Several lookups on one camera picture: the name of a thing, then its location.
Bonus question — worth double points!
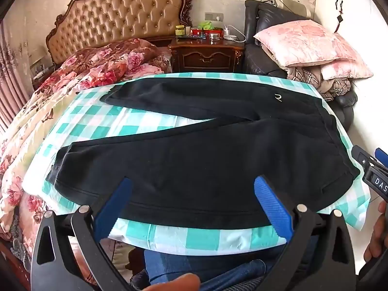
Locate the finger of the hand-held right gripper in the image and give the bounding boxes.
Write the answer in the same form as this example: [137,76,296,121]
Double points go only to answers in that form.
[374,147,388,169]
[351,145,377,173]

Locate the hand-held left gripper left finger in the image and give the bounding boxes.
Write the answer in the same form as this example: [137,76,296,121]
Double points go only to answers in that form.
[30,176,134,291]

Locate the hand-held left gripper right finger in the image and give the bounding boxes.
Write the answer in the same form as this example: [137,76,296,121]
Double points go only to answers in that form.
[253,175,357,291]

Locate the black pants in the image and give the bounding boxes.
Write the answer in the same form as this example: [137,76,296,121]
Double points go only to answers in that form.
[45,77,363,229]

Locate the person's right hand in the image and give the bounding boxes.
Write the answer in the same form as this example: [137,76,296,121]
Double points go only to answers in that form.
[363,201,388,264]

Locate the person's left hand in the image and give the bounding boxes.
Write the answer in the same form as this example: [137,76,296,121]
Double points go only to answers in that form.
[142,273,201,291]

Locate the small pink floral pillow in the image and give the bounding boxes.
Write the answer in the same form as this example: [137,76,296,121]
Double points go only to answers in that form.
[320,59,374,81]

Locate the teal white checked bed sheet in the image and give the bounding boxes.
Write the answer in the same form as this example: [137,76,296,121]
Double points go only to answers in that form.
[23,72,372,250]

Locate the folded plaid blanket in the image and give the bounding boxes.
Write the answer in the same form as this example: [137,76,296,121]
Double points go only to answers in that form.
[285,65,353,101]

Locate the large pink floral pillow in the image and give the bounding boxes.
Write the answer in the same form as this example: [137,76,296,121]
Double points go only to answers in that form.
[253,20,356,67]

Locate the red hanging tassel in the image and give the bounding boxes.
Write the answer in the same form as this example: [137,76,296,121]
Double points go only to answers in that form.
[333,0,346,33]

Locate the black leather armchair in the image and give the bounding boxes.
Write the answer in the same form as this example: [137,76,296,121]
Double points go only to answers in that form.
[244,0,359,128]

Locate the pink floral quilt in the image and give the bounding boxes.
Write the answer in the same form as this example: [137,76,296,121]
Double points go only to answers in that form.
[0,38,173,261]

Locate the pink curtain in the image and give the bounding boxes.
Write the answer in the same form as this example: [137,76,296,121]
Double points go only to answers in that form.
[0,18,34,134]

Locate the beige bag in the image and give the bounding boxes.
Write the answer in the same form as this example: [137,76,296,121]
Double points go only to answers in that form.
[280,0,313,17]

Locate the dark wooden nightstand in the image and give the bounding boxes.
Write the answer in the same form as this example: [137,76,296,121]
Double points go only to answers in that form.
[168,35,245,74]

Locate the red box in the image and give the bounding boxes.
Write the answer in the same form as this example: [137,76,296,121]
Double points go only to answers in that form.
[191,28,223,37]

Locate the tufted carved wooden headboard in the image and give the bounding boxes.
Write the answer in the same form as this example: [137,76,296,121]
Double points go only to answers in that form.
[45,0,194,65]

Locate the wall socket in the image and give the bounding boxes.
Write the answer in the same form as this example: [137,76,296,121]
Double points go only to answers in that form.
[204,12,225,23]

